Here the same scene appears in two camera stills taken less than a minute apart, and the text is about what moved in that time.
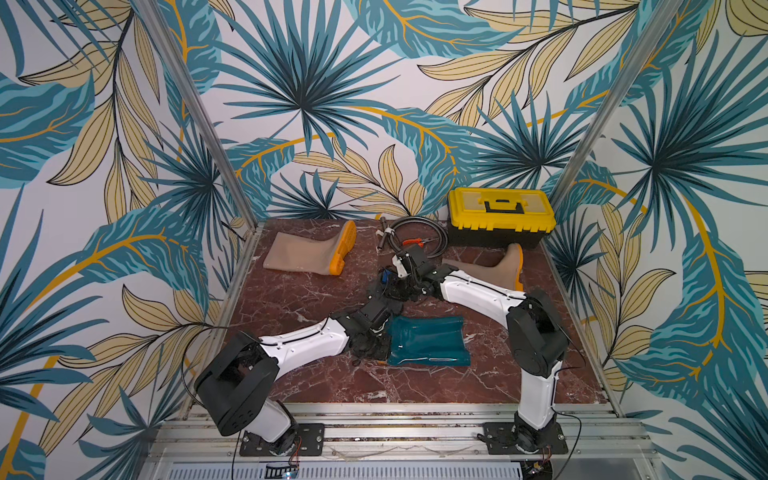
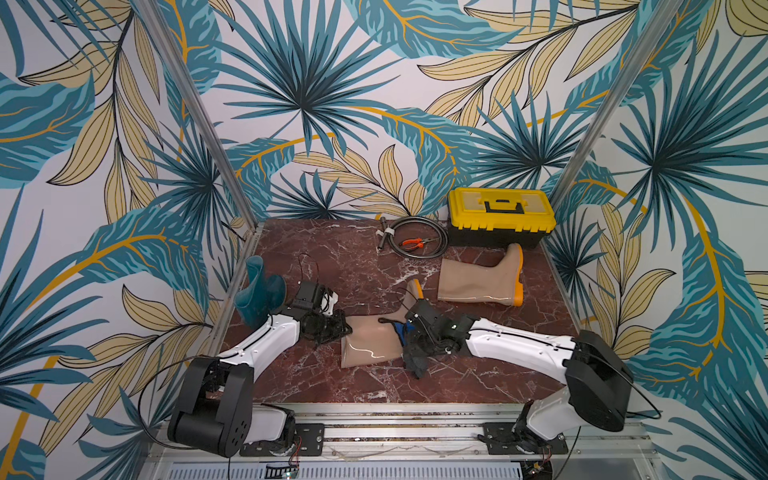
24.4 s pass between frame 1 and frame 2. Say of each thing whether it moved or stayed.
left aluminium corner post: stayed
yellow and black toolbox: stayed
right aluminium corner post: stayed
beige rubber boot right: stayed
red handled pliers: stayed
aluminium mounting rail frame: stayed
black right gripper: moved
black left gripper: moved
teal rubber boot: moved
